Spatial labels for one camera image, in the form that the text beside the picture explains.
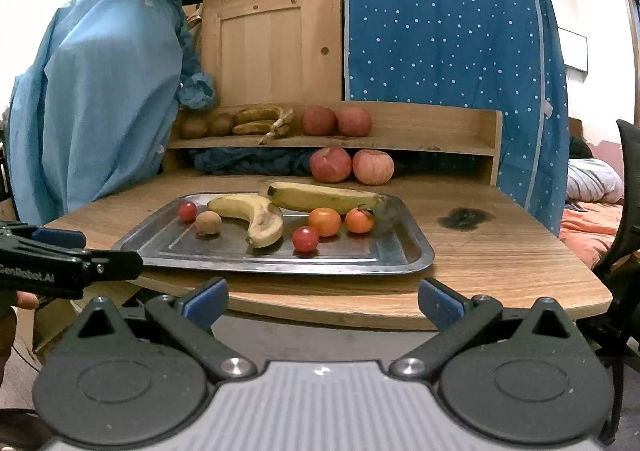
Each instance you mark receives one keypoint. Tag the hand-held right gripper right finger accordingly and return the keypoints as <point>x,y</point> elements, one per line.
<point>437,303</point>

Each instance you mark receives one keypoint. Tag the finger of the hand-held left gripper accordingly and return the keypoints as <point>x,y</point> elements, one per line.
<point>115,267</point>
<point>55,237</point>

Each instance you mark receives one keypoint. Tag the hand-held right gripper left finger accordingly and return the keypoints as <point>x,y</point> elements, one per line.
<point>207,303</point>

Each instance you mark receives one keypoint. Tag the small brown round fruit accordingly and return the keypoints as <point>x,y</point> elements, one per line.
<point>207,223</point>

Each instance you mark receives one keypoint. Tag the curved spotted yellow banana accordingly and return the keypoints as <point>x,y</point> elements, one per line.
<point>260,226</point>

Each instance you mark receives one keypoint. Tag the metal tray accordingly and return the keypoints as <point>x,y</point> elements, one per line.
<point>350,253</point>

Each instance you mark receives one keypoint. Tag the tangerine with green leaf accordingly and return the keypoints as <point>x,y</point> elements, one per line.
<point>360,222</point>

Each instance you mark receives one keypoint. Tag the red cherry tomato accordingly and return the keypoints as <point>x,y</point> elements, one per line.
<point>187,212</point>
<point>305,239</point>

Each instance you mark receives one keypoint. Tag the plain orange tangerine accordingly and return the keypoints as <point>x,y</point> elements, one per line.
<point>325,222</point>

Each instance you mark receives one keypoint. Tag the person's left hand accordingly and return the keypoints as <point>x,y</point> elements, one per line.
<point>22,301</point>

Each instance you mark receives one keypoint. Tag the light blue garment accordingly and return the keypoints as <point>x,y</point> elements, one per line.
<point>100,106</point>

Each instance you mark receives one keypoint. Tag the dark blue cloth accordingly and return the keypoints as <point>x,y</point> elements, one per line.
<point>250,163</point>

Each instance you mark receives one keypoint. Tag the red apple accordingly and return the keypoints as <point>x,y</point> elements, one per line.
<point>319,121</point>
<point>330,165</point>
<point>373,168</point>
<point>355,122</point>

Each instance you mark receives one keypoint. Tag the straight yellow banana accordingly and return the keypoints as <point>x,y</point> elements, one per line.
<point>320,198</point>

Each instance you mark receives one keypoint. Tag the orange bed sheet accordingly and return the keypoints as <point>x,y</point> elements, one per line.
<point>590,231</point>

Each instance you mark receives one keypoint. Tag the wooden desk shelf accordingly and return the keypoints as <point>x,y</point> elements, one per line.
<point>440,131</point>

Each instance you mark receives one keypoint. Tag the overripe banana bunch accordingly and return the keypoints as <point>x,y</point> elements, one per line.
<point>255,114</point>

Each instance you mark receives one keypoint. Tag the grey white duvet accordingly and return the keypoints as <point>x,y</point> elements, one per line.
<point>595,178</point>

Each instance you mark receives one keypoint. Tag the black office chair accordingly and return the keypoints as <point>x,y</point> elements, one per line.
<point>631,166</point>

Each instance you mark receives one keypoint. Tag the blue white-dotted curtain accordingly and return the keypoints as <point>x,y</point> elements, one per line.
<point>440,31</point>

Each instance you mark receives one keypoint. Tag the wooden bed frame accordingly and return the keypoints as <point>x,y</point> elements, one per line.
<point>270,51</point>

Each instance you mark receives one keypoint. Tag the white wall panel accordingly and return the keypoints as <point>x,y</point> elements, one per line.
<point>575,50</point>

